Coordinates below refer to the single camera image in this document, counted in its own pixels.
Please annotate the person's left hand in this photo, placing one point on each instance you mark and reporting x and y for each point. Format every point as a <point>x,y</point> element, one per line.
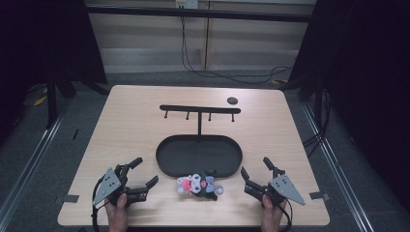
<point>118,212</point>

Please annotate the black curtain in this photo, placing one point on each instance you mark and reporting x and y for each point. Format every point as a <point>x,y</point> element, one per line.
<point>38,42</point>
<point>367,80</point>

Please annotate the yellow floor marker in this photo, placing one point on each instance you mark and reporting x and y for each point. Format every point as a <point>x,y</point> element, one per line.
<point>40,101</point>

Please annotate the black tape strip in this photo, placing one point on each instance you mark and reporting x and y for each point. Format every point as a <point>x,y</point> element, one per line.
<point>75,134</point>

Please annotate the grey tape piece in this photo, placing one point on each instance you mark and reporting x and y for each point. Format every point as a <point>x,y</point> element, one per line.
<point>71,198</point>
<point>319,195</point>

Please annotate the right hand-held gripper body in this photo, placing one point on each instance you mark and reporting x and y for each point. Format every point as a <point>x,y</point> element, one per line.
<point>285,188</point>

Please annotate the black hook rack with tray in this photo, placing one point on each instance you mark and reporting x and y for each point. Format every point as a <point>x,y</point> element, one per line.
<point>199,156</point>

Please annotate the black round disc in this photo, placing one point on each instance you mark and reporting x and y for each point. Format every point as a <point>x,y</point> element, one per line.
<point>232,101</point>

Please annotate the black metal stand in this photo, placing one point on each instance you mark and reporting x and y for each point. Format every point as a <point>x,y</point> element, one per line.
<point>319,109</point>
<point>51,103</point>

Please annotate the black horizontal bar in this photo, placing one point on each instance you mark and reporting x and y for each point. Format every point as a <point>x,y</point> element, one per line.
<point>225,14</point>

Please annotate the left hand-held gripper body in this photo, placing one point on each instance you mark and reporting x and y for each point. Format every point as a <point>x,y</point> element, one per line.
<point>108,187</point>

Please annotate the metal floor rail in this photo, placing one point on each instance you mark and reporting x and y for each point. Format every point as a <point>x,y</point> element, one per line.
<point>338,180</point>
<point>29,167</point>

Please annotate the person's right hand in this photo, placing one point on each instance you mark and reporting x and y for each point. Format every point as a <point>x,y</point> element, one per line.
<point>272,214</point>

